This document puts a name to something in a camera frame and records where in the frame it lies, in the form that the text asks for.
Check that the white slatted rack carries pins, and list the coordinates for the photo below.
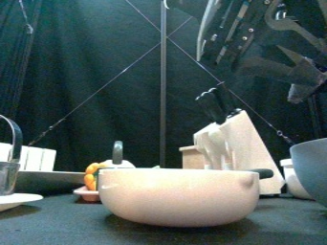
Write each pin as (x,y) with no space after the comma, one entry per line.
(38,158)

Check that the small wooden box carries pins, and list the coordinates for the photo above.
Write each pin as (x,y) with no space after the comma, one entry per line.
(190,158)

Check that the grey-blue bowl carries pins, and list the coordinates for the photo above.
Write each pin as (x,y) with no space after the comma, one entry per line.
(313,169)

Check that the orange toy food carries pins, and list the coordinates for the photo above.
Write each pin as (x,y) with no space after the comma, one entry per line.
(90,177)

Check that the wooden knife block with knives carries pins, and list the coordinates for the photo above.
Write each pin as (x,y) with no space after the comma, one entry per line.
(252,150)

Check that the small pink tray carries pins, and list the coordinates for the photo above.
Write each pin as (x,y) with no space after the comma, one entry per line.
(87,193)

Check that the metal frame pole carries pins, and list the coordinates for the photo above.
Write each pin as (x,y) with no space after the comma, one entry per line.
(163,95)

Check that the large white ceramic bowl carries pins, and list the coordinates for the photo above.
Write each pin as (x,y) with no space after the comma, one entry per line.
(179,197)

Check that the white plate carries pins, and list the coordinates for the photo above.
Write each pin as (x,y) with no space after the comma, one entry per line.
(17,199)

